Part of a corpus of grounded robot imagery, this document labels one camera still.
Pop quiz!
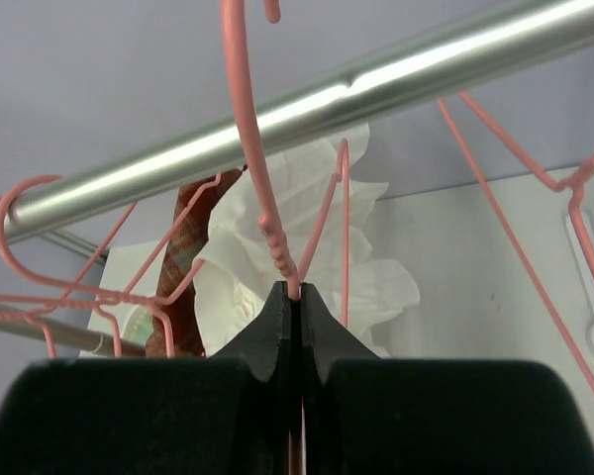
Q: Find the pink hanger of plaid skirt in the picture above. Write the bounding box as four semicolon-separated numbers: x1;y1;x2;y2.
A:
0;173;140;362

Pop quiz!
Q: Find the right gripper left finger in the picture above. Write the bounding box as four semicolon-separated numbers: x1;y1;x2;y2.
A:
0;282;290;474

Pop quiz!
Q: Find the pink hanger of floral skirt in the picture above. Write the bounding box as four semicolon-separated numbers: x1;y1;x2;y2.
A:
436;91;594;422

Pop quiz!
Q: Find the red plaid skirt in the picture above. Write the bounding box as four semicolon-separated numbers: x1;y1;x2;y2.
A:
156;169;242;357

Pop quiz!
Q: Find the pink hanger of red skirt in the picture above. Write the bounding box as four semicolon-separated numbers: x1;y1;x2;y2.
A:
53;170;229;357

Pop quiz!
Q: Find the white metal clothes rack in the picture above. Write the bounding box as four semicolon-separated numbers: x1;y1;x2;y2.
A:
0;0;594;377

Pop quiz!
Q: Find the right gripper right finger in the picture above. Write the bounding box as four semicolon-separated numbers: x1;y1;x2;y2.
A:
300;284;594;474

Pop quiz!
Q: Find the pink hanger of white skirt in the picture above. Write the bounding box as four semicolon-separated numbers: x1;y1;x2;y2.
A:
298;139;350;328

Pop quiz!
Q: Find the white skirt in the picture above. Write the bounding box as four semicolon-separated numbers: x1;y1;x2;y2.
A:
193;125;420;357

